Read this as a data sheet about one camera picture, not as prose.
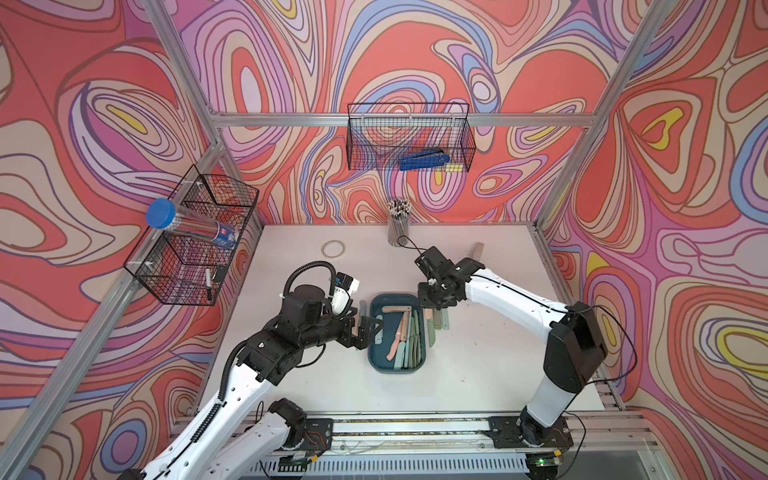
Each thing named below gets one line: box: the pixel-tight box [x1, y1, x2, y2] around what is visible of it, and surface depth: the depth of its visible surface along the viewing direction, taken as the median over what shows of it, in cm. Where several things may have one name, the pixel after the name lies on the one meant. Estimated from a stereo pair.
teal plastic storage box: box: [368, 294, 426, 374], surface depth 90 cm
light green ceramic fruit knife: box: [424, 308, 436, 347], surface depth 93 cm
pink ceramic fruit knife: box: [386, 312, 404, 361], surface depth 90 cm
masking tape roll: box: [321, 240, 346, 259], surface depth 114 cm
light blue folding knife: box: [442, 308, 449, 330], surface depth 95 cm
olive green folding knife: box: [433, 309, 443, 330], surface depth 95 cm
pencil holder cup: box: [387, 197, 411, 247], surface depth 104 cm
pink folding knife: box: [382, 306, 413, 317], surface depth 95 cm
